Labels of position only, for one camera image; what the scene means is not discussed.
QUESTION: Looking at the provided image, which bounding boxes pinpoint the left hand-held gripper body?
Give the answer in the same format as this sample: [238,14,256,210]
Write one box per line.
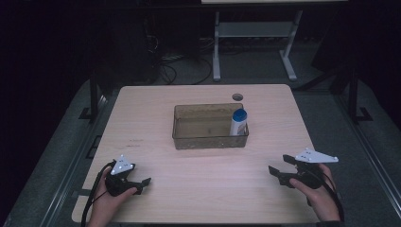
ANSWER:
[104,154,144,198]

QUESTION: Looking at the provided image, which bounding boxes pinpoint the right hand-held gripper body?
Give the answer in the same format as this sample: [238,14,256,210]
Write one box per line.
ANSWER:
[288,148,340,190]

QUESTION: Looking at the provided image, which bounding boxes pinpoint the white bottle with blue cap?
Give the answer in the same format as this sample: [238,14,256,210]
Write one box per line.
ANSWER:
[229,108,249,137]

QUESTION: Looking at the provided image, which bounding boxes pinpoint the translucent brown plastic container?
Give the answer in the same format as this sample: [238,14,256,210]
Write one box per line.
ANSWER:
[171,102,250,150]

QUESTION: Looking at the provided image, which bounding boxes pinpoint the person's right hand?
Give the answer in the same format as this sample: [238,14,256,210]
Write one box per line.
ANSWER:
[288,164,342,222]

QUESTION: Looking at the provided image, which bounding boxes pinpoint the person's left hand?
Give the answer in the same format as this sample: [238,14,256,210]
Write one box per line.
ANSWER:
[87,172,139,224]

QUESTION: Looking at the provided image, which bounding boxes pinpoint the black metal stand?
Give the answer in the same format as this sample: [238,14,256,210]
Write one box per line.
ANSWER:
[78,67,109,125]
[329,62,374,125]

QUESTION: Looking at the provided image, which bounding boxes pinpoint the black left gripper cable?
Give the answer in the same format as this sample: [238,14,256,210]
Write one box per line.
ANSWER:
[80,160,117,227]

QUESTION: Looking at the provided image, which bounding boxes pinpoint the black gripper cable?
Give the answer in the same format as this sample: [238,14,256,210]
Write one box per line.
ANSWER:
[320,169,345,222]
[80,160,117,227]

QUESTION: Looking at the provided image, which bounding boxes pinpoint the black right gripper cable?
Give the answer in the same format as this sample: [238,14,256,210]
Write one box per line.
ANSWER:
[320,169,345,222]

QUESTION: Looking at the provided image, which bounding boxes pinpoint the metal floor rail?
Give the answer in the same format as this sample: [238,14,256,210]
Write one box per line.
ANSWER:
[334,94,401,218]
[39,94,112,227]

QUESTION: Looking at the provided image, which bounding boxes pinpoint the black floor cables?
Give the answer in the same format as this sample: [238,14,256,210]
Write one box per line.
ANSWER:
[148,34,214,86]

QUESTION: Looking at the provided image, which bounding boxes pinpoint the white metal table frame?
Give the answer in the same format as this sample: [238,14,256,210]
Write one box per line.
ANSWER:
[212,9,304,82]

